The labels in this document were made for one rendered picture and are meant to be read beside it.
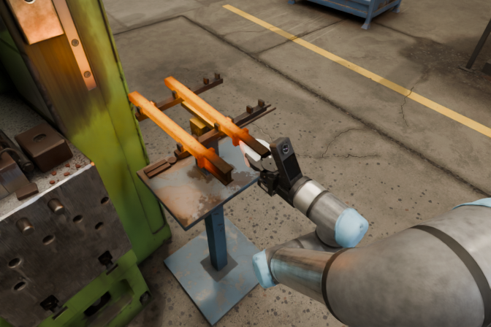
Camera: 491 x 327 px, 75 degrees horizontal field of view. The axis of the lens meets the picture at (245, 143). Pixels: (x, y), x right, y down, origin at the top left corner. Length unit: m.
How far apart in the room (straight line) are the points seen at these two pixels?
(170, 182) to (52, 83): 0.45
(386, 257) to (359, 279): 0.04
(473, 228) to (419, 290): 0.10
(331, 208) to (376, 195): 1.42
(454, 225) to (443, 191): 1.89
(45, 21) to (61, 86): 0.19
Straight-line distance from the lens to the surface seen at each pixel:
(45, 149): 0.96
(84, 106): 1.12
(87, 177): 0.98
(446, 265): 0.39
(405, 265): 0.38
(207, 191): 1.06
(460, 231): 0.42
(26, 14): 0.96
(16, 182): 0.98
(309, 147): 2.29
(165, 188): 1.10
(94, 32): 1.07
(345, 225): 0.69
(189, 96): 0.99
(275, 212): 1.90
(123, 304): 1.57
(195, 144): 0.82
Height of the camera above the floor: 1.55
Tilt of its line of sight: 43 degrees down
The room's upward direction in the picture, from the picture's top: straight up
